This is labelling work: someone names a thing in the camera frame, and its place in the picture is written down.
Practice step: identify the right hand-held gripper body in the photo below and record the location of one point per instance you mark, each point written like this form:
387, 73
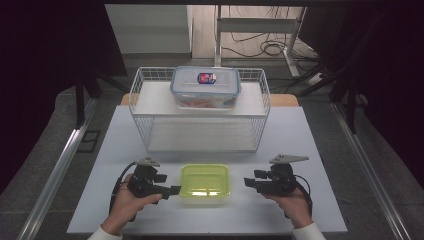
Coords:
281, 181

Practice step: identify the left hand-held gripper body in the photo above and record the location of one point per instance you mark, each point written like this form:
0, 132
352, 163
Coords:
143, 181

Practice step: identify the green lidded plastic container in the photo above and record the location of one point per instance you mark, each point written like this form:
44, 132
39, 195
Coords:
204, 181

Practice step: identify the clear container with blue-rimmed lid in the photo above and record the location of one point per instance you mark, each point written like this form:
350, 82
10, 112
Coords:
205, 86

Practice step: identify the person's right hand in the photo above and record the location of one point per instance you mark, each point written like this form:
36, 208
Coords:
293, 206

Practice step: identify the person's left hand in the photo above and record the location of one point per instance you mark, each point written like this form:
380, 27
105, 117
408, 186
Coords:
128, 206

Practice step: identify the wooden table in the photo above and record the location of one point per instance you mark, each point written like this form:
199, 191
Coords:
283, 100

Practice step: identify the black metal stand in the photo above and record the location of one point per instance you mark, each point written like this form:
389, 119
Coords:
80, 100
350, 100

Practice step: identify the white power strip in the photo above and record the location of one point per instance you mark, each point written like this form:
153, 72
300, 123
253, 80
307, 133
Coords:
315, 78

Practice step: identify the white cabinet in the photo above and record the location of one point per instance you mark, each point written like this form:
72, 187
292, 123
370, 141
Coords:
150, 30

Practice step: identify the black curtain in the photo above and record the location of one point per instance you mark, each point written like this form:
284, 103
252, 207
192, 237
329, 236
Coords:
40, 66
393, 83

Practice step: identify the aluminium rail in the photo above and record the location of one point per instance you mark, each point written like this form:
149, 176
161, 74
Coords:
56, 173
370, 166

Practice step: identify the white metal desk frame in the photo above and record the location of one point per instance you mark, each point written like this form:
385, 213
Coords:
218, 40

